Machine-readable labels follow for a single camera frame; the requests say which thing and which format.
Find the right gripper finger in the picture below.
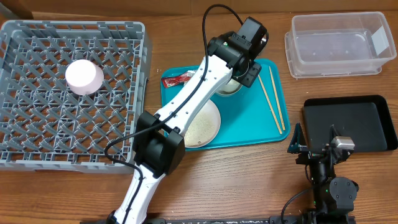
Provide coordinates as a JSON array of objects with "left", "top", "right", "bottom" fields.
[
  {"left": 287, "top": 123, "right": 308, "bottom": 154},
  {"left": 329, "top": 124, "right": 340, "bottom": 146}
]

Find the grey bowl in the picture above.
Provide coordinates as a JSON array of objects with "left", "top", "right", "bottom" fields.
[{"left": 216, "top": 79, "right": 242, "bottom": 97}]

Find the small pink-white bowl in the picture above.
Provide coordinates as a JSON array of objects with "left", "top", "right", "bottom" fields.
[{"left": 65, "top": 59, "right": 104, "bottom": 95}]

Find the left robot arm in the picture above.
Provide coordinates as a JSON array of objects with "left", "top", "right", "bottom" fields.
[{"left": 106, "top": 17, "right": 269, "bottom": 223}]

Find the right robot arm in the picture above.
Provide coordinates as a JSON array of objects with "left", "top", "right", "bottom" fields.
[{"left": 280, "top": 123, "right": 359, "bottom": 223}]

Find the left wooden chopstick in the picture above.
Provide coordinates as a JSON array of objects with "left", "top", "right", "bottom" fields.
[{"left": 258, "top": 75, "right": 282, "bottom": 134}]

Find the black plastic tray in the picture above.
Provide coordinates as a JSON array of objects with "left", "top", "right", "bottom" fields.
[{"left": 302, "top": 95, "right": 397, "bottom": 153}]

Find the teal plastic tray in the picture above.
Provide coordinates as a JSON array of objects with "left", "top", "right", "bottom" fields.
[{"left": 160, "top": 58, "right": 291, "bottom": 152}]

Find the clear plastic bin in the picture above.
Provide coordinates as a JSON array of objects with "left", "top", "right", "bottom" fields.
[{"left": 284, "top": 12, "right": 397, "bottom": 78}]

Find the large white dirty plate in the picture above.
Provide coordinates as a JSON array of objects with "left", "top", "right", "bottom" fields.
[{"left": 184, "top": 100, "right": 221, "bottom": 148}]

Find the red snack wrapper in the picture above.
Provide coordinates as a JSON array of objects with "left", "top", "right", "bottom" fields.
[{"left": 161, "top": 70, "right": 196, "bottom": 88}]

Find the grey plastic dish rack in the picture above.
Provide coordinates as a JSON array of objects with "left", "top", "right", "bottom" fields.
[{"left": 1, "top": 20, "right": 152, "bottom": 173}]

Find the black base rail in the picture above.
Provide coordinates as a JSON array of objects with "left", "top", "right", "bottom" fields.
[{"left": 80, "top": 215, "right": 356, "bottom": 224}]

